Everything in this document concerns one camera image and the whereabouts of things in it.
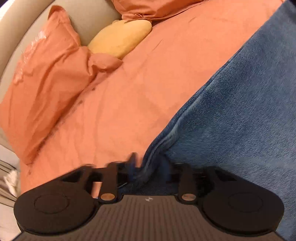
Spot orange pillow with white print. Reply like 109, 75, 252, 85
1, 6, 122, 165

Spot orange bed sheet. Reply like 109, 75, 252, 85
21, 1, 281, 192

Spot blue denim jeans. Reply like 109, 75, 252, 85
132, 1, 295, 240

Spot yellow cushion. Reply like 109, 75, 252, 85
88, 20, 152, 59

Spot white item on nightstand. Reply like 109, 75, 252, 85
4, 170, 21, 197

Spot plain orange pillow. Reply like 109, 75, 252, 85
111, 0, 202, 21

